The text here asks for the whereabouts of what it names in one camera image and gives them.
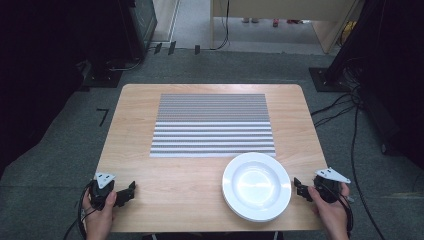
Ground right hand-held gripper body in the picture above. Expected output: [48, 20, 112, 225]
[313, 167, 352, 205]

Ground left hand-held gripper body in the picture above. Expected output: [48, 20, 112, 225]
[88, 171, 117, 211]

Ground white plate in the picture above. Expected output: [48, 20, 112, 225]
[221, 152, 293, 223]

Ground person's right hand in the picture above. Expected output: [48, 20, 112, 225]
[306, 183, 351, 231]

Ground person's left hand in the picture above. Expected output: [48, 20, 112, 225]
[81, 189, 118, 233]

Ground grey striped placemat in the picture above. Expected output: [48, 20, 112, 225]
[149, 93, 277, 158]

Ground black stand base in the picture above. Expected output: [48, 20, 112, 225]
[81, 59, 124, 90]
[308, 66, 353, 93]

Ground light wooden desk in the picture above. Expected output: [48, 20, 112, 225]
[209, 0, 365, 55]

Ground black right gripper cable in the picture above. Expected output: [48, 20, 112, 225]
[333, 186, 355, 238]

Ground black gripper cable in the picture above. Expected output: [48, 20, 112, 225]
[333, 186, 355, 238]
[63, 180, 98, 240]

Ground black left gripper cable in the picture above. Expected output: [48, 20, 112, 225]
[63, 180, 98, 240]

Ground black floor cables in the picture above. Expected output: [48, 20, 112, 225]
[310, 56, 389, 240]

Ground black hanging cable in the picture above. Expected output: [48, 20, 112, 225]
[210, 0, 232, 52]

